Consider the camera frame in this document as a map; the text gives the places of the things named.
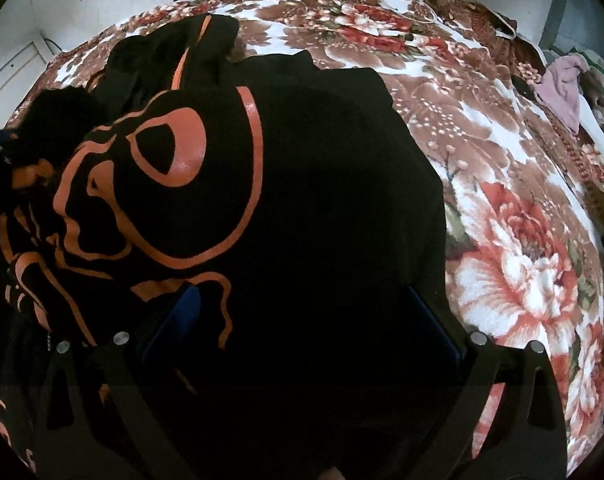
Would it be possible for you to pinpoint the pink cloth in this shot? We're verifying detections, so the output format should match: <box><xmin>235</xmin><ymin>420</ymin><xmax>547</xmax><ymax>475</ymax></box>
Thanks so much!
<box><xmin>534</xmin><ymin>54</ymin><xmax>591</xmax><ymax>134</ymax></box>

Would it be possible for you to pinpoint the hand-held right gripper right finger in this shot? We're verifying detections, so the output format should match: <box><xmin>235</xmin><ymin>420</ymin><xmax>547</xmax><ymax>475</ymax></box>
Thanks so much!
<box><xmin>404</xmin><ymin>285</ymin><xmax>569</xmax><ymax>480</ymax></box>

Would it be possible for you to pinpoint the white door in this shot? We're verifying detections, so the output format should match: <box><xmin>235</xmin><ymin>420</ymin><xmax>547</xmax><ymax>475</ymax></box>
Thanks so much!
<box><xmin>0</xmin><ymin>37</ymin><xmax>50</xmax><ymax>123</ymax></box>

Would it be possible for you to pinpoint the black shirt with orange print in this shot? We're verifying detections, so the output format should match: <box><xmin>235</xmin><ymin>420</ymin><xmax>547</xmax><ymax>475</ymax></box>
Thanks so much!
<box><xmin>0</xmin><ymin>12</ymin><xmax>463</xmax><ymax>480</ymax></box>

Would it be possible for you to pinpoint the small black object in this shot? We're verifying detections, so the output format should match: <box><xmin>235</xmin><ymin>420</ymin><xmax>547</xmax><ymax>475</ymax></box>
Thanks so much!
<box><xmin>512</xmin><ymin>77</ymin><xmax>539</xmax><ymax>104</ymax></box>

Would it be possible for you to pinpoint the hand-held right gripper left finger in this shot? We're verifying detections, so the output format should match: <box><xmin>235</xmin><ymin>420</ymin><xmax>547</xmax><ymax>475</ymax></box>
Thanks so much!
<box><xmin>32</xmin><ymin>282</ymin><xmax>208</xmax><ymax>480</ymax></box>

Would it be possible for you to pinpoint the floral blanket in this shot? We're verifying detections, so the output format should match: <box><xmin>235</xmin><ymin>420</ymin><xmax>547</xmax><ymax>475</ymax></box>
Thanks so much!
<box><xmin>0</xmin><ymin>0</ymin><xmax>604</xmax><ymax>476</ymax></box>

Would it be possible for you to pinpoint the pile of patterned clothes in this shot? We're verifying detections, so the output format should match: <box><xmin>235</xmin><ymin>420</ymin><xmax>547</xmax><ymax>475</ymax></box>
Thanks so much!
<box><xmin>567</xmin><ymin>47</ymin><xmax>604</xmax><ymax>126</ymax></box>

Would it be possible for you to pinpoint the grey pole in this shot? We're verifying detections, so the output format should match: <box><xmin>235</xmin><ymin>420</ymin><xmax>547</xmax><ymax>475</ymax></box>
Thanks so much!
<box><xmin>536</xmin><ymin>0</ymin><xmax>572</xmax><ymax>56</ymax></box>

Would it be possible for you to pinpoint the white cloth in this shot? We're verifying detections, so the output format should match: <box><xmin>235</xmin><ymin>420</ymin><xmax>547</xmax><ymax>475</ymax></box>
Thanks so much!
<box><xmin>579</xmin><ymin>94</ymin><xmax>604</xmax><ymax>173</ymax></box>

